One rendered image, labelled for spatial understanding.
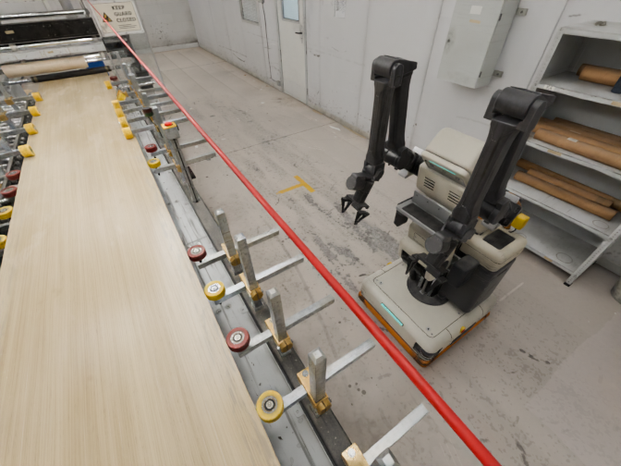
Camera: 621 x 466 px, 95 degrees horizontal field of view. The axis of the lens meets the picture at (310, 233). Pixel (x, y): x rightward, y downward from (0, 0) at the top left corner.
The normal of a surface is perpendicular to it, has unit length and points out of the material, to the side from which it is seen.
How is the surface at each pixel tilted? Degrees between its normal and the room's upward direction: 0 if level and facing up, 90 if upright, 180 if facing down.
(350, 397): 0
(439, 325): 0
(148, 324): 0
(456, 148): 42
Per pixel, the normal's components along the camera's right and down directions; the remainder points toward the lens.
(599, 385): -0.02, -0.73
